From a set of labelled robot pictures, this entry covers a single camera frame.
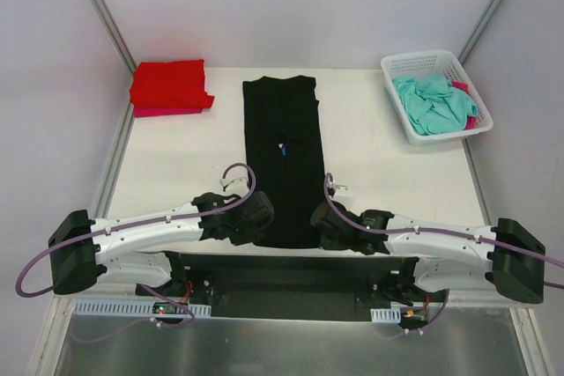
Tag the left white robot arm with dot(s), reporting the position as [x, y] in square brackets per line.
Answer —
[85, 251]

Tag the red t-shirt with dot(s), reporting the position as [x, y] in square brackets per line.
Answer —
[178, 84]

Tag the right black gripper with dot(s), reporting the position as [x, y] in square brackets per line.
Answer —
[324, 223]

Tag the crumpled pink t-shirt in basket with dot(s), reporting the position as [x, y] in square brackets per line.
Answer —
[471, 119]

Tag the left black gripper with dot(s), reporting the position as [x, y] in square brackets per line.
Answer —
[263, 216]

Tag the left white cable duct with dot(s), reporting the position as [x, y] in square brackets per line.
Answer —
[127, 308]

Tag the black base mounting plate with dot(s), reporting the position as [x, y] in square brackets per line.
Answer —
[294, 288]

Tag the pink t-shirt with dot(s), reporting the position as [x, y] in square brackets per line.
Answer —
[471, 119]
[146, 112]

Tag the right white cable duct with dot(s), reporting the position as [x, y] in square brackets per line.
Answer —
[390, 315]

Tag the black daisy print t-shirt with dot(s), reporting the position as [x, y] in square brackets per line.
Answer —
[284, 148]

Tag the white plastic basket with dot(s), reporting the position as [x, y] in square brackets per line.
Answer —
[423, 63]

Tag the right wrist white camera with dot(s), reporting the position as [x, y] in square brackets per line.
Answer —
[341, 194]

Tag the crumpled teal t-shirt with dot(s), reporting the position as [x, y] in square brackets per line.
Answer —
[432, 105]

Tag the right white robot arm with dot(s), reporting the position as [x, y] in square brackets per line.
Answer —
[506, 256]

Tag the right aluminium frame post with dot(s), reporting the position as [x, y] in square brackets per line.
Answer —
[479, 30]

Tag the aluminium frame post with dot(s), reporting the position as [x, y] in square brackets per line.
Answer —
[479, 30]
[108, 22]

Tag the left aluminium frame post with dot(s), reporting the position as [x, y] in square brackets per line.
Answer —
[108, 22]

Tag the white cable duct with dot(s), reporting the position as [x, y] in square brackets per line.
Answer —
[127, 308]
[390, 315]

